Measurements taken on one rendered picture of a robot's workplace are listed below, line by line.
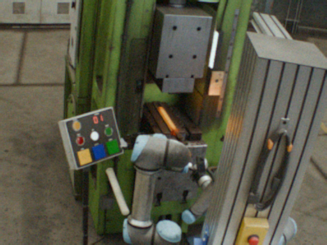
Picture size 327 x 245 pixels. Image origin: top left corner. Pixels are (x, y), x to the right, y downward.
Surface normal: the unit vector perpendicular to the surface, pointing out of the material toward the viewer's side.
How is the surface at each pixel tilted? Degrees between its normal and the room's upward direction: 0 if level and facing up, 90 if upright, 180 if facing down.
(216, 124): 90
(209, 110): 90
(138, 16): 90
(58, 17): 90
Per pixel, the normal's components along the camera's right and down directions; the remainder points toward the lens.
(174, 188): 0.31, 0.49
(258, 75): -0.02, 0.47
